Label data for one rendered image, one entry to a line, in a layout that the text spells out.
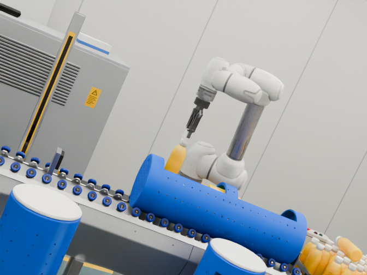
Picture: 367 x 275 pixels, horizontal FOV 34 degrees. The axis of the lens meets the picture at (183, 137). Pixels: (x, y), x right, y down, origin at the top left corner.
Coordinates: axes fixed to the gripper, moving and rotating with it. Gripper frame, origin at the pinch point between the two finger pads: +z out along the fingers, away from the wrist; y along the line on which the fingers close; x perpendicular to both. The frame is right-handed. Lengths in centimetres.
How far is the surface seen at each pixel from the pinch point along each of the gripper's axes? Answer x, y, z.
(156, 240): 5, 11, 51
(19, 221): -61, 68, 41
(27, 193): -62, 57, 34
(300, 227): 71, 9, 19
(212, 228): 28.3, 11.3, 35.5
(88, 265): 5, -131, 137
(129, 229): -9, 11, 50
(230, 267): 29, 49, 37
